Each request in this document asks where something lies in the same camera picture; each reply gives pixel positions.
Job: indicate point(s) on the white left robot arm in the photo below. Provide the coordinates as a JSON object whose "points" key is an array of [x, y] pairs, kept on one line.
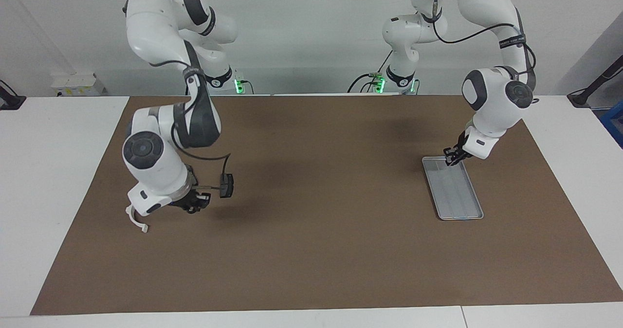
{"points": [[491, 114]]}

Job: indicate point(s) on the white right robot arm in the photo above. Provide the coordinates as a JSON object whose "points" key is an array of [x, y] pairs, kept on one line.
{"points": [[151, 162]]}

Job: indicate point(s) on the silver metal tray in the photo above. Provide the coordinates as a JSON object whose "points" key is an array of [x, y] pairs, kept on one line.
{"points": [[455, 191]]}

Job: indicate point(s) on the blue crate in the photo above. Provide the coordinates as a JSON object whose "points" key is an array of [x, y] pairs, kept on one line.
{"points": [[614, 123]]}

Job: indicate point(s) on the dark grey brake pad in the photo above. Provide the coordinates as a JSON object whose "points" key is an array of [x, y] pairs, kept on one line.
{"points": [[227, 187]]}

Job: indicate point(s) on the brown table mat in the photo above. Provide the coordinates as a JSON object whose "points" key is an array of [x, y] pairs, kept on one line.
{"points": [[316, 250]]}

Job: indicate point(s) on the white curved plastic bracket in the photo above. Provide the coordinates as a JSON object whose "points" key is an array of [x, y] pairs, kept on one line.
{"points": [[132, 218]]}

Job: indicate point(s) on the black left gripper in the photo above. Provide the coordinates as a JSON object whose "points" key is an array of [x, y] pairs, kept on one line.
{"points": [[460, 145]]}

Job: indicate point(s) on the black table clamp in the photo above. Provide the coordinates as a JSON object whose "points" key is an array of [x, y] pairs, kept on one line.
{"points": [[9, 101]]}

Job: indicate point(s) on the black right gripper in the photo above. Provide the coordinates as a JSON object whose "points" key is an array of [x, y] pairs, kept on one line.
{"points": [[187, 200]]}

